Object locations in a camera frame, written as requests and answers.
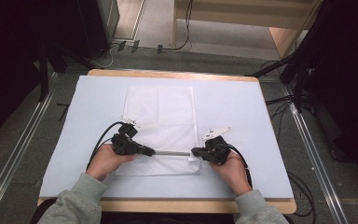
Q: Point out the black floor bracket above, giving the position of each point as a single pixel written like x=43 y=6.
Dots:
x=121 y=45
x=135 y=46

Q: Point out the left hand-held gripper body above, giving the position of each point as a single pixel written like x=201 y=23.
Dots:
x=123 y=141

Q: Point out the dark curtain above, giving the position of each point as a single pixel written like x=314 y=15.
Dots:
x=351 y=77
x=9 y=62

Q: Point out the black cabinet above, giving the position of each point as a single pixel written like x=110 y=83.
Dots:
x=96 y=25

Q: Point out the white mesh laundry bag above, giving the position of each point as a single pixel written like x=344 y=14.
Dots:
x=164 y=118

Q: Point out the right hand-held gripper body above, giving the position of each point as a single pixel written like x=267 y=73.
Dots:
x=217 y=149

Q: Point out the aluminium floor rail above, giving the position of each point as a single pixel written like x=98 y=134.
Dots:
x=18 y=146
x=315 y=161

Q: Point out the light wooden shelf unit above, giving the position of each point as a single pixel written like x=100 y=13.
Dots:
x=245 y=15

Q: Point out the person's right hand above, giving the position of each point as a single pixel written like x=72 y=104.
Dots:
x=233 y=171

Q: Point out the white table mat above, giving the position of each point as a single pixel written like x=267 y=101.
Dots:
x=236 y=109

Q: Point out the black metal stand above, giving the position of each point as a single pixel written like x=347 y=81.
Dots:
x=298 y=71
x=45 y=74

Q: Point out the wooden table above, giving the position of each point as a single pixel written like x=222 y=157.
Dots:
x=174 y=206

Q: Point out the person's left hand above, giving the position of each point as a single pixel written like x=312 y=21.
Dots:
x=107 y=163

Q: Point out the small black floor plug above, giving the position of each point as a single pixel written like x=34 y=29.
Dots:
x=160 y=48

